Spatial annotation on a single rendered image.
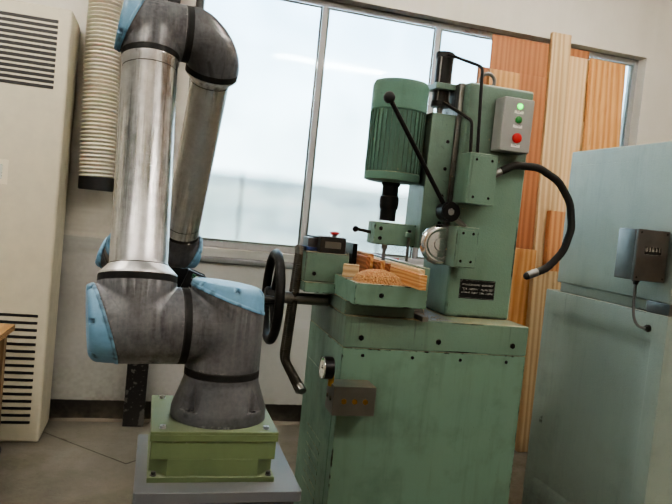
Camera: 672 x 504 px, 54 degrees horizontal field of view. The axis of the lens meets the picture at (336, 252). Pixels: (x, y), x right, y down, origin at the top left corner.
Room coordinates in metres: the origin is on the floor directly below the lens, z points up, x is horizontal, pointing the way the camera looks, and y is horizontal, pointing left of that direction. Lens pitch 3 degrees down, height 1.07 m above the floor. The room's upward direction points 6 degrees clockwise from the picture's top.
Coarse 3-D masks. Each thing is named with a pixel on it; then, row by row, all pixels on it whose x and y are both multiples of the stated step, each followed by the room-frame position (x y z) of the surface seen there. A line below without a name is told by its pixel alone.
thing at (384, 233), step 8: (376, 224) 2.04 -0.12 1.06; (384, 224) 2.04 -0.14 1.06; (392, 224) 2.05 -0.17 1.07; (400, 224) 2.06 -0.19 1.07; (376, 232) 2.04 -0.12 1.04; (384, 232) 2.04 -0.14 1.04; (392, 232) 2.05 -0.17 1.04; (400, 232) 2.06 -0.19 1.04; (368, 240) 2.08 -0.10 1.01; (376, 240) 2.04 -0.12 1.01; (384, 240) 2.04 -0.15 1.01; (392, 240) 2.05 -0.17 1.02; (400, 240) 2.06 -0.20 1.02; (384, 248) 2.07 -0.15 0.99
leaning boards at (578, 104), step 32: (512, 64) 3.52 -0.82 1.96; (544, 64) 3.56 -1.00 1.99; (576, 64) 3.60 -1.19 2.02; (608, 64) 3.62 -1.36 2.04; (544, 96) 3.54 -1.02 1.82; (576, 96) 3.60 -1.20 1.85; (608, 96) 3.61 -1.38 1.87; (544, 128) 3.51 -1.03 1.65; (576, 128) 3.59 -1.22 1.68; (608, 128) 3.61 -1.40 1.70; (544, 160) 3.50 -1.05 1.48; (544, 192) 3.50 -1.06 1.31; (544, 224) 3.49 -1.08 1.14; (544, 256) 3.43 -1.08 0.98; (512, 288) 3.31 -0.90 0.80; (544, 288) 3.28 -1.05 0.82; (512, 320) 3.31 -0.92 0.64
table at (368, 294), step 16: (304, 288) 1.95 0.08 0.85; (320, 288) 1.96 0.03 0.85; (336, 288) 1.96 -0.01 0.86; (352, 288) 1.79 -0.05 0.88; (368, 288) 1.78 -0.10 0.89; (384, 288) 1.79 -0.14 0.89; (400, 288) 1.80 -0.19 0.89; (368, 304) 1.78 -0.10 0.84; (384, 304) 1.79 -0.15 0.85; (400, 304) 1.80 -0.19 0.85; (416, 304) 1.81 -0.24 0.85
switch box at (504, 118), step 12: (504, 108) 1.99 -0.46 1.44; (516, 108) 1.99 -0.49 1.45; (528, 108) 2.00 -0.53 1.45; (504, 120) 1.99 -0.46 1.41; (528, 120) 2.00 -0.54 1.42; (504, 132) 1.99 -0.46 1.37; (516, 132) 2.00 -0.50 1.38; (528, 132) 2.01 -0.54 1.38; (492, 144) 2.03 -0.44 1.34; (504, 144) 1.99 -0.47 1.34; (528, 144) 2.01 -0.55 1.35
